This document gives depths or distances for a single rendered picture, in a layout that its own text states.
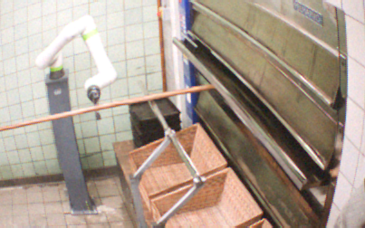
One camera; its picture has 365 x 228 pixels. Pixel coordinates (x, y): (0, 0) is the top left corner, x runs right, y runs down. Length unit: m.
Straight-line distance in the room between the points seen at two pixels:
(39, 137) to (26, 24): 1.11
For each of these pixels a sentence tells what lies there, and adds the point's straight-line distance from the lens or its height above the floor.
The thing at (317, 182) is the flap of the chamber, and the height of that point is 1.41.
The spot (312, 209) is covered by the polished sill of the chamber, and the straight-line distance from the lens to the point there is 2.07.
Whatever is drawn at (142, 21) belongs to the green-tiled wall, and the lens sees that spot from 4.19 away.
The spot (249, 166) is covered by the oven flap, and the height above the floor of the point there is 0.99.
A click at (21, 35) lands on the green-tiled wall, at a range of 4.10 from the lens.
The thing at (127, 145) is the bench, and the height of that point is 0.58.
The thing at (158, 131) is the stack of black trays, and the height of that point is 0.81.
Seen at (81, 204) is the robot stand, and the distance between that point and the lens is 4.12.
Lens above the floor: 2.42
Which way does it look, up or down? 25 degrees down
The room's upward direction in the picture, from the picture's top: 4 degrees counter-clockwise
